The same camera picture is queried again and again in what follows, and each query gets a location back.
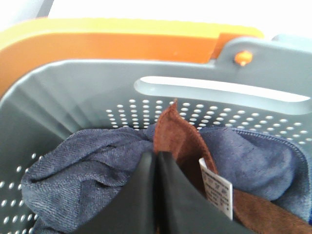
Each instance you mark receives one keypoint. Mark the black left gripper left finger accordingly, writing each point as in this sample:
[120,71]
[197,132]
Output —
[132,210]

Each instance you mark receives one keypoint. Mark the orange basket handle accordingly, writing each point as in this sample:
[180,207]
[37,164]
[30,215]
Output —
[30,44]

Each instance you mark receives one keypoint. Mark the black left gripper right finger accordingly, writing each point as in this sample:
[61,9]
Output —
[183,209]

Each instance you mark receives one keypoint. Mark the blue towel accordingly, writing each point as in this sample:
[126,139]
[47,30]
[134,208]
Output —
[72,183]

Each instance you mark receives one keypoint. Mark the brown towel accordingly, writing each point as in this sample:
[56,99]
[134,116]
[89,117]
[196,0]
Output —
[175,135]

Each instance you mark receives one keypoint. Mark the grey perforated laundry basket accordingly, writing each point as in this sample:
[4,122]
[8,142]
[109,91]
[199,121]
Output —
[254,84]

